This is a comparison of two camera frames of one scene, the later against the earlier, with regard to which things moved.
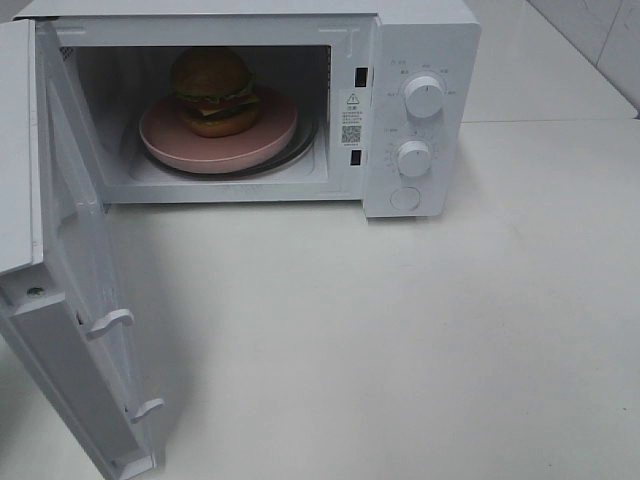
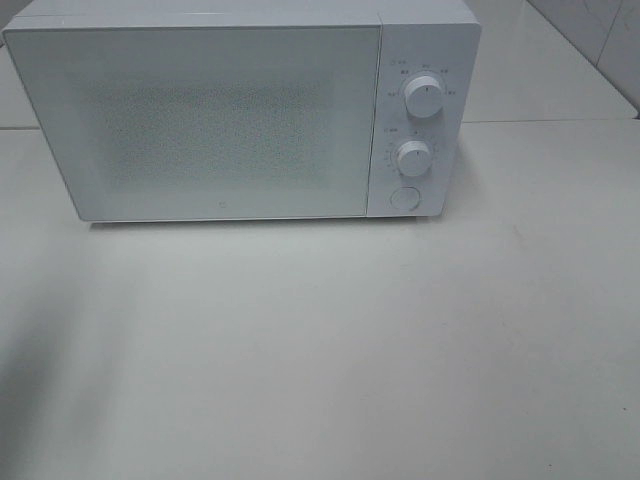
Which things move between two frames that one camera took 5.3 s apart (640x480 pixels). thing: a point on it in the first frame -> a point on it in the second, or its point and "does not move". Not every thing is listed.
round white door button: [404, 198] does not move
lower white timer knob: [414, 158] does not move
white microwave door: [59, 274] -> [205, 121]
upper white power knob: [424, 97] does not move
